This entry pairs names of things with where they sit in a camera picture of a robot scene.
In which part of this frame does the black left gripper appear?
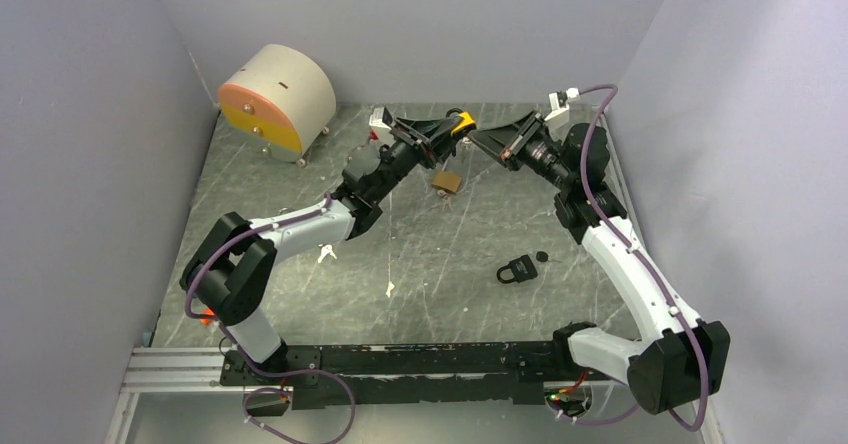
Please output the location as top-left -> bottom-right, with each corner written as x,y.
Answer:
373,117 -> 469,203

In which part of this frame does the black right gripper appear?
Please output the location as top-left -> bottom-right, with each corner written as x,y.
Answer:
466,110 -> 573,191

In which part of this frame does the yellow padlock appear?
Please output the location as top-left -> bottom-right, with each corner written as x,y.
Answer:
446,108 -> 477,139

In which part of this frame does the large brass padlock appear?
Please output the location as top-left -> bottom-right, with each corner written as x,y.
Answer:
431,170 -> 463,195

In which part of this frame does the black padlock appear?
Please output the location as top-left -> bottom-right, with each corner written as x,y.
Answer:
496,254 -> 538,284

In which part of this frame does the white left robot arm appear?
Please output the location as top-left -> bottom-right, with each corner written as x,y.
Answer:
179,109 -> 476,384

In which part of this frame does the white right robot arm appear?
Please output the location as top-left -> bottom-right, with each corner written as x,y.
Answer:
469,113 -> 730,414

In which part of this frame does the round cream drawer cabinet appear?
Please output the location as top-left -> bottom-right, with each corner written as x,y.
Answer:
217,44 -> 337,167

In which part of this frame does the orange black marker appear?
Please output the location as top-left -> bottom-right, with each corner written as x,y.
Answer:
200,309 -> 215,326

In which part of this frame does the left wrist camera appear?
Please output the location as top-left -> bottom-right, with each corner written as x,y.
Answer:
368,106 -> 395,146

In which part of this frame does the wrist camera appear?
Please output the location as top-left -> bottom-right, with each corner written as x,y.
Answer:
368,106 -> 395,146
544,87 -> 581,134

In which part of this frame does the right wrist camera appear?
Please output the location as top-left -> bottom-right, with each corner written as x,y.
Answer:
544,87 -> 581,134

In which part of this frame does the black base frame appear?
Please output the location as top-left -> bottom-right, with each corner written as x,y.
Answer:
219,341 -> 609,410

